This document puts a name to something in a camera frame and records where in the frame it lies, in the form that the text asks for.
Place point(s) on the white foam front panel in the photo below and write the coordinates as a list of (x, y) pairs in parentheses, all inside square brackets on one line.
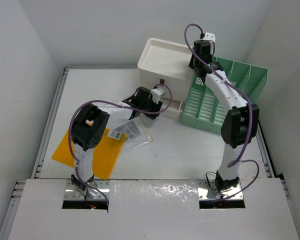
[(153, 210)]

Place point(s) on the white three-drawer storage box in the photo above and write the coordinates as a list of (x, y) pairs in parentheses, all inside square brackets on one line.
[(166, 62)]

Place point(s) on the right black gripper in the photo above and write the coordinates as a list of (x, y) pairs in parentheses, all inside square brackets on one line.
[(191, 62)]

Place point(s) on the green plastic file organizer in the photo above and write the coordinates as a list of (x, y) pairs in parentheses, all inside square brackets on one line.
[(203, 111)]

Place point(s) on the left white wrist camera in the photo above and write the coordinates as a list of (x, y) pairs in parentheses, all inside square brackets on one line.
[(157, 93)]

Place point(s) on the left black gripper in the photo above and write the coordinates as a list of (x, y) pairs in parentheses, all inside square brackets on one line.
[(155, 107)]

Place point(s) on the metal base plate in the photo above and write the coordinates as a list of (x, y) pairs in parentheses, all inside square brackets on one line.
[(72, 193), (206, 191)]

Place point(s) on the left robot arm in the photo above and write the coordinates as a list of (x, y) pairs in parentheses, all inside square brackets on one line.
[(90, 121)]

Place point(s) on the orange plastic folder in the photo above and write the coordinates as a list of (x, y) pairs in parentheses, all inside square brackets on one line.
[(104, 157)]

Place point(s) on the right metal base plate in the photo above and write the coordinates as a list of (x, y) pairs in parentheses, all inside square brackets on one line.
[(206, 191)]

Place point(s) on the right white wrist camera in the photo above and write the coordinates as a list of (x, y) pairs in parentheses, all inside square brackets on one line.
[(208, 37)]

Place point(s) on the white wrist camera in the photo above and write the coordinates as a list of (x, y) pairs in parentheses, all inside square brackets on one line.
[(157, 93), (208, 37)]

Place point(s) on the clear sleeve with documents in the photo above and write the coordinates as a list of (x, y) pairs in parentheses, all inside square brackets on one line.
[(120, 122)]

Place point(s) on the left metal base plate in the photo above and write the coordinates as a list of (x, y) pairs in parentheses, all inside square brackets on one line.
[(72, 193)]

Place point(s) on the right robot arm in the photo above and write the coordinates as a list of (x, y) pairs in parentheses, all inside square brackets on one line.
[(241, 120)]

